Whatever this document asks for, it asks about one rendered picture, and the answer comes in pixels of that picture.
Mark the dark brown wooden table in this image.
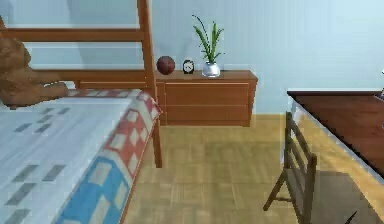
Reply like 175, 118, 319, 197
286, 88, 384, 184

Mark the black alarm clock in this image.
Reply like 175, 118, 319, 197
182, 59, 195, 75

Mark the green plant in white pot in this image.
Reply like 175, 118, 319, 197
191, 14, 225, 78

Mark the brown wooden chair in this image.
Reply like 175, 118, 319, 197
262, 111, 376, 224

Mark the wooden bed with checked blanket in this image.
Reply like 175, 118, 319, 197
0, 0, 164, 224

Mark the brown teddy bear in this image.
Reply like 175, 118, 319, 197
0, 35, 69, 109

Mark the brown wooden chest of drawers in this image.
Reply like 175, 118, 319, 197
154, 69, 259, 128

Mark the dark red ball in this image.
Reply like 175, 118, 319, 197
156, 55, 176, 76

